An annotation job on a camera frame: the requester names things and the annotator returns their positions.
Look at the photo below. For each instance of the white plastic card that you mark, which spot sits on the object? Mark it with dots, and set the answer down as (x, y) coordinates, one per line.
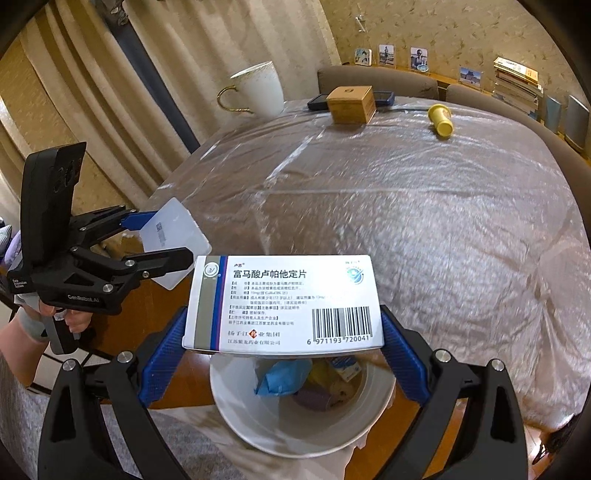
(175, 226)

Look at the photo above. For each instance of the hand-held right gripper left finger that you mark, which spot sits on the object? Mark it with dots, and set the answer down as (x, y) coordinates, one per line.
(161, 364)

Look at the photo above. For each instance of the round wooden table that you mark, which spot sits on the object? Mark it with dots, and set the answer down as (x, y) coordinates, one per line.
(152, 309)

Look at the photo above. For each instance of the person's left hand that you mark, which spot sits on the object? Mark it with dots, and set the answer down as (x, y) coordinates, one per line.
(78, 321)

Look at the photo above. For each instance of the grey knit cloth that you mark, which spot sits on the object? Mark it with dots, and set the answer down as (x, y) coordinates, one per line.
(18, 415)

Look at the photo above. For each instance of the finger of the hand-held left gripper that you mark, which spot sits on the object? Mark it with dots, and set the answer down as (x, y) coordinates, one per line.
(138, 220)
(166, 261)

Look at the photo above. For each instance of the beige curtain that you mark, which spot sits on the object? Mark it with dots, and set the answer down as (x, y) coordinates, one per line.
(161, 46)

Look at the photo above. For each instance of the upright grey books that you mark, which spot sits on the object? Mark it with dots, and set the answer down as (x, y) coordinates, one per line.
(577, 120)

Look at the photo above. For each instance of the purple small box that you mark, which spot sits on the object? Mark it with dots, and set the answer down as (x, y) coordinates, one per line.
(314, 398)

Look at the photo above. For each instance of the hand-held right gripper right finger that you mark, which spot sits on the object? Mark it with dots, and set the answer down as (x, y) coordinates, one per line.
(406, 364)

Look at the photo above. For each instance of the small photo frame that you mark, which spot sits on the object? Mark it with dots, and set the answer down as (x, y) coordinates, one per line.
(387, 55)
(363, 56)
(471, 77)
(419, 59)

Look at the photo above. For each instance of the white round bin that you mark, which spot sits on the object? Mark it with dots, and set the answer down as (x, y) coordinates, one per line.
(300, 429)

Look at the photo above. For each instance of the clear plastic table cover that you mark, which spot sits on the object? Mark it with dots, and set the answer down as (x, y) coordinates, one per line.
(369, 194)

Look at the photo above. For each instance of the yellow plastic tube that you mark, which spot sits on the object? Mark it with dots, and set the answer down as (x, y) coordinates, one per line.
(442, 121)

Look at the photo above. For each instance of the gold cardboard box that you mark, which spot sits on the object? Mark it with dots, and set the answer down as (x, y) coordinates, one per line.
(351, 106)

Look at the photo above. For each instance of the white blue medicine box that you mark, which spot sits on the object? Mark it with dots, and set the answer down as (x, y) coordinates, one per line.
(277, 300)

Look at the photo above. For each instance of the blue crumpled wrapper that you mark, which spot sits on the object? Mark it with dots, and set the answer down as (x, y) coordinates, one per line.
(281, 378)

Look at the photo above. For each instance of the brown chair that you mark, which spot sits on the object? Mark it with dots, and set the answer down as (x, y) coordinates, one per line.
(406, 85)

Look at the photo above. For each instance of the stack of books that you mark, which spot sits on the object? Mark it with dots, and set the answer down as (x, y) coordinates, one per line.
(517, 87)

